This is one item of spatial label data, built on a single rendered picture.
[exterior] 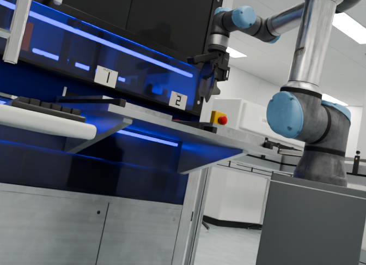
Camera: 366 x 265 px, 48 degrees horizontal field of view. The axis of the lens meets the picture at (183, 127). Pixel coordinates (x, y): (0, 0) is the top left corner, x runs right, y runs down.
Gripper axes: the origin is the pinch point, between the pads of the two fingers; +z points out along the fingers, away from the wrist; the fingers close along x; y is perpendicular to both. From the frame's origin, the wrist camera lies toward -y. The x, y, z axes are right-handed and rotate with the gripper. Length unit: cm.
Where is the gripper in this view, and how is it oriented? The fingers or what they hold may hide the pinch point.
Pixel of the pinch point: (203, 98)
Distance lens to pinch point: 155.0
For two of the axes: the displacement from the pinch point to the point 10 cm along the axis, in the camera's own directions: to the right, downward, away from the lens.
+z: -1.9, 9.8, -1.0
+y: 8.1, 2.1, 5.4
